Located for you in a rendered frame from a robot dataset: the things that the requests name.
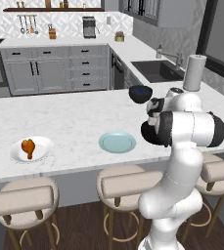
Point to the white paper towel roll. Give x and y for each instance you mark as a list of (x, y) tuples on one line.
[(193, 73)]

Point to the black dishwasher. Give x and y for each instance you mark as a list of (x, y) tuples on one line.
[(117, 71)]

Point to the black framed window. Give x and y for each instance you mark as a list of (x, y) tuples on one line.
[(219, 35)]

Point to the small brown bottles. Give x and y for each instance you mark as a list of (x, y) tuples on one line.
[(20, 4)]

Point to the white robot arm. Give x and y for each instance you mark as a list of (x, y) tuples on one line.
[(183, 156)]

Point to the grey soap dispenser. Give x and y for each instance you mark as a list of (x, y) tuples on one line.
[(158, 52)]

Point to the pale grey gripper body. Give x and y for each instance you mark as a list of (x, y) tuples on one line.
[(153, 121)]

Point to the wooden knife block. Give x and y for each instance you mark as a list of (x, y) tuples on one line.
[(52, 33)]

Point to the dark jars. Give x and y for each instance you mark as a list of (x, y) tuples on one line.
[(64, 4)]

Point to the grey sink tap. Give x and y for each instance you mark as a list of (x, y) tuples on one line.
[(173, 58)]

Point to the white plate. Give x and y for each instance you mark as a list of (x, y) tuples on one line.
[(45, 148)]

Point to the light blue plate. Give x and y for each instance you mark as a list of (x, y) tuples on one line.
[(117, 142)]

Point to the dark wooden wall shelf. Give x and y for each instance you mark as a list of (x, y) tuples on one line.
[(51, 9)]

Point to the small potted plant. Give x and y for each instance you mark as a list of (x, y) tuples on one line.
[(119, 36)]

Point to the grey wall cupboards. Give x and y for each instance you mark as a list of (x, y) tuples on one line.
[(156, 11)]

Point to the dark blue bowl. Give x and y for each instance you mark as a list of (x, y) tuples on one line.
[(140, 93)]

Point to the brown chicken drumstick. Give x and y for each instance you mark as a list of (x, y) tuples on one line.
[(28, 147)]

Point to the brown jar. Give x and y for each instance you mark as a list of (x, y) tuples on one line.
[(48, 3)]

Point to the beige bar stool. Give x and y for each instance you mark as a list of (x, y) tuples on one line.
[(219, 171), (123, 185), (22, 201)]

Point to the rail with hanging tools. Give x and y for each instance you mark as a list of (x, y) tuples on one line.
[(27, 24)]

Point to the dark sink basin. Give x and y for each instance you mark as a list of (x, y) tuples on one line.
[(156, 71)]

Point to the grey base cupboard run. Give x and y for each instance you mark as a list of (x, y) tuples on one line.
[(54, 70)]

